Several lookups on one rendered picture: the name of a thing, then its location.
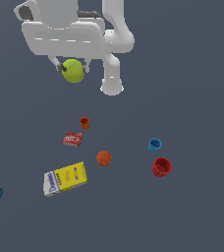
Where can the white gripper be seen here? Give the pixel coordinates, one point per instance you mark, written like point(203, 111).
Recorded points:
point(65, 39)

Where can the yellow-green tennis ball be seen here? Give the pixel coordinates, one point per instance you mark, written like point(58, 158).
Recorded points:
point(73, 71)

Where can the small orange cup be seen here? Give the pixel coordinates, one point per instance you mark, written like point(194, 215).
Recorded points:
point(84, 123)

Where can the red gelatin box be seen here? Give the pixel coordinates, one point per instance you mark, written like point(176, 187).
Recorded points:
point(72, 139)

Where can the orange ball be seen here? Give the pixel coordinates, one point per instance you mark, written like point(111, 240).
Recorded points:
point(103, 158)

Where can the yellow and white sugar box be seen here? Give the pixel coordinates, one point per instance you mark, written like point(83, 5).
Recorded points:
point(65, 178)

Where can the small blue cup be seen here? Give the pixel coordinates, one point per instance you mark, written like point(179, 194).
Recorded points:
point(154, 145)

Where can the red cup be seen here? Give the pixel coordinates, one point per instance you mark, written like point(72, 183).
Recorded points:
point(161, 167)

